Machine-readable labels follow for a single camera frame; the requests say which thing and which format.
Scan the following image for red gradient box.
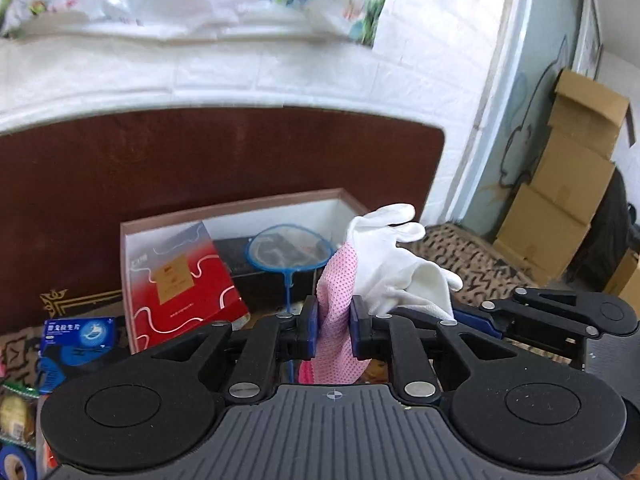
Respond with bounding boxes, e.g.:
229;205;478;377
122;222;250;353

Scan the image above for blue rimmed mesh net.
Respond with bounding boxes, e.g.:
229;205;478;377
245;223;334;313

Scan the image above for stacked cardboard boxes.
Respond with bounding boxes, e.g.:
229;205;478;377
494;70;629;286

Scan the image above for patterned letter table cloth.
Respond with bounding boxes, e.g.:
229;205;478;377
1;223;568;387

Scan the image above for blue black packet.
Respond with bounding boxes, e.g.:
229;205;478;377
37;318;120;394

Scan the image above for dark brown wooden board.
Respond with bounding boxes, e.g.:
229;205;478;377
1;107;445;332

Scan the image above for black product box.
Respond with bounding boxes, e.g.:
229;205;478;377
214;230;332;313

